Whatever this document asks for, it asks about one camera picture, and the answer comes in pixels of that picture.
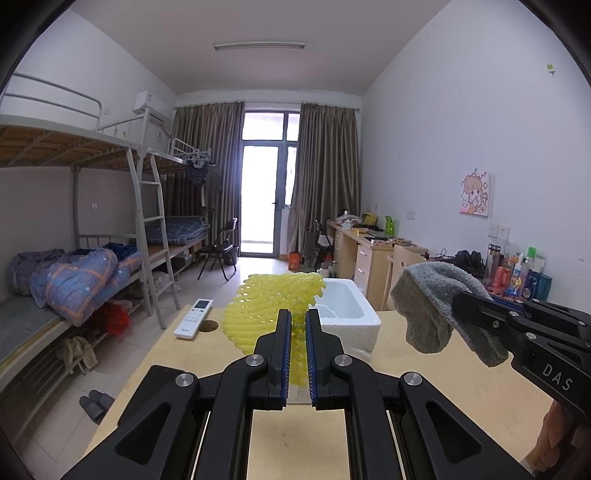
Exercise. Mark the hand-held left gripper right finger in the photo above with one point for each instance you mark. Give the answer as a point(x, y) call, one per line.
point(310, 364)

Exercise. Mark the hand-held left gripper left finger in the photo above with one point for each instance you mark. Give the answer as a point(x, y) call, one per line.
point(285, 360)

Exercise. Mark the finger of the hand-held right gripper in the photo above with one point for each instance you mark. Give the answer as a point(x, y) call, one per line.
point(554, 313)
point(480, 311)

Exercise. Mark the grey sock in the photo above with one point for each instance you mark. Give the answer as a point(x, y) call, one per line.
point(434, 295)

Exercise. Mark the yellow foam net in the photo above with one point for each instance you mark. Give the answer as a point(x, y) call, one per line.
point(263, 314)

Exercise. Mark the white foam box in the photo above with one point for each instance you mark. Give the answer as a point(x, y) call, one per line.
point(355, 332)

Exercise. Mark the person's right hand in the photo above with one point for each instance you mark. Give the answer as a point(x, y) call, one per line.
point(554, 438)

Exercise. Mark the group of toiletry bottles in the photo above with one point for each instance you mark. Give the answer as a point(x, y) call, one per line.
point(526, 279)

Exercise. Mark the clear water bottle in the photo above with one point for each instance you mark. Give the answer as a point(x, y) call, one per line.
point(491, 265)

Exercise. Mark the black headphones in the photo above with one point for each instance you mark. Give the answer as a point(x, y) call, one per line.
point(468, 261)

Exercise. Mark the wooden chair with smiley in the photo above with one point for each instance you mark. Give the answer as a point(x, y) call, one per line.
point(404, 261)

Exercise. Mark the orange bucket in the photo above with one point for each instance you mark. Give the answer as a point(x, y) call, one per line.
point(294, 262)

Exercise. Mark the white remote control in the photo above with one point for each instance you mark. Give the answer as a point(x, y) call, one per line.
point(194, 318)

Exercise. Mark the wooden desk with drawers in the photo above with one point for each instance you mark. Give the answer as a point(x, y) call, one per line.
point(369, 272)

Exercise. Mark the black waste bin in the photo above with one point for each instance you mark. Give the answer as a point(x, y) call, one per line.
point(231, 256)

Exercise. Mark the green bag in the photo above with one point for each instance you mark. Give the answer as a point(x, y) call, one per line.
point(390, 226)

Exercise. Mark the black folding chair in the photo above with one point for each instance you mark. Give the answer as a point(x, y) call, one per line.
point(217, 249)

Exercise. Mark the yellow box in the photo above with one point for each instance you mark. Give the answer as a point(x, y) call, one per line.
point(368, 219)

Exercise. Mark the glass balcony door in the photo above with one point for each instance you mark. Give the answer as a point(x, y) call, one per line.
point(261, 198)

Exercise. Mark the folded blue quilt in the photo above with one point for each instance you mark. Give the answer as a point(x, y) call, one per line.
point(180, 230)

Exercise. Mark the red bag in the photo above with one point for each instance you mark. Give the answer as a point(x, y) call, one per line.
point(113, 318)

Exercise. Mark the dark grey slipper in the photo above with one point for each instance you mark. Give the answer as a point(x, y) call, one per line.
point(92, 410)
point(102, 398)

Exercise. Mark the brown curtain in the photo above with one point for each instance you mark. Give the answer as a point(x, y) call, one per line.
point(217, 161)
point(328, 175)

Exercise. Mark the white bed ladder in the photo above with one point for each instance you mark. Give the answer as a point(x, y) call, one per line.
point(153, 217)

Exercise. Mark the hanging dark clothes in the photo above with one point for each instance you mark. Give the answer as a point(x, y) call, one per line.
point(196, 173)

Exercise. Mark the beige cloth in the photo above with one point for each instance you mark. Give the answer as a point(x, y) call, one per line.
point(76, 353)

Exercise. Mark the blue plaid quilt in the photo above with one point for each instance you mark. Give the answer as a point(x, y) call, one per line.
point(78, 281)

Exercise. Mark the white air conditioner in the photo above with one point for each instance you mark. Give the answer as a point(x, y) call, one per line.
point(147, 104)

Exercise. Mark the ceiling tube light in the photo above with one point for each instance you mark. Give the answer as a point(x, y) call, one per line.
point(258, 46)

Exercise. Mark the white wall socket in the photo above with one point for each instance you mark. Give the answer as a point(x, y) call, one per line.
point(498, 231)

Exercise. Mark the pink cartoon wall poster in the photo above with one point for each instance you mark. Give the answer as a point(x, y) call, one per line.
point(474, 194)

